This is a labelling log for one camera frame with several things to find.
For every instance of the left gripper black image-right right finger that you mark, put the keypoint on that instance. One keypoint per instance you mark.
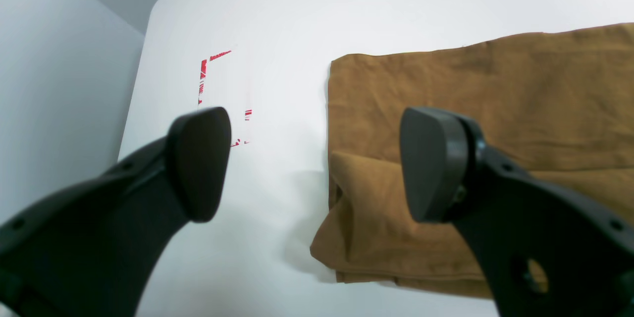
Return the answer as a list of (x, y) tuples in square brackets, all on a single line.
[(545, 251)]

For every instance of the left gripper black image-right left finger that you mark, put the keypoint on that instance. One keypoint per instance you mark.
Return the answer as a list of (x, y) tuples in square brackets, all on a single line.
[(89, 250)]

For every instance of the brown t-shirt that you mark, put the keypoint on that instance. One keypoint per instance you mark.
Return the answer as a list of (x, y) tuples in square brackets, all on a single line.
[(560, 105)]

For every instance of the red tape rectangle marking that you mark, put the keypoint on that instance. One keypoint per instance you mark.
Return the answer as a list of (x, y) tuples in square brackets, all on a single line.
[(225, 82)]

